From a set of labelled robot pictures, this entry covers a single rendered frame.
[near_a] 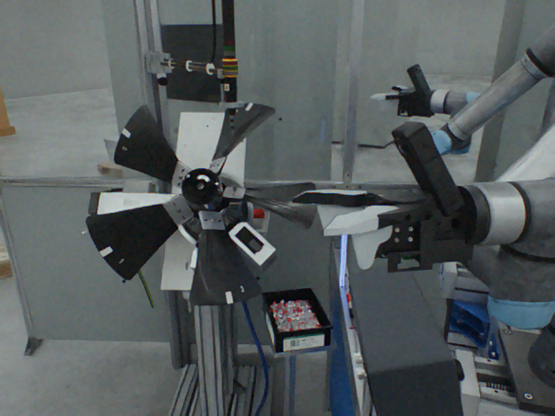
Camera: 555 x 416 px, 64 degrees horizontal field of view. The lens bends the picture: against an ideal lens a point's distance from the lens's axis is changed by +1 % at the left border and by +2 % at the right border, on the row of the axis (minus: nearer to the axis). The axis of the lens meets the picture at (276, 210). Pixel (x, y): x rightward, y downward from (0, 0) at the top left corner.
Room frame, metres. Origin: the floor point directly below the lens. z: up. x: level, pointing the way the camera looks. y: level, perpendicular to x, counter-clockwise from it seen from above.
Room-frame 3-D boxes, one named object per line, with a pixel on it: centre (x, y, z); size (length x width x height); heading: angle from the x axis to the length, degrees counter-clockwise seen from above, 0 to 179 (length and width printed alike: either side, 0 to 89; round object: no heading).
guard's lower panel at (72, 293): (2.02, 0.09, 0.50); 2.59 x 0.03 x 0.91; 87
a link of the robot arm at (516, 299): (0.52, -0.32, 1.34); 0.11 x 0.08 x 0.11; 10
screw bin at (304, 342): (1.12, -0.06, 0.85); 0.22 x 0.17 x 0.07; 12
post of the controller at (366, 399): (0.75, -0.20, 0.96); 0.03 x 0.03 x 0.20; 87
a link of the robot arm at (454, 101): (1.43, -0.60, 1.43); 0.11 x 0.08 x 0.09; 48
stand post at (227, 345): (1.64, 0.25, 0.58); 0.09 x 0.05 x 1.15; 87
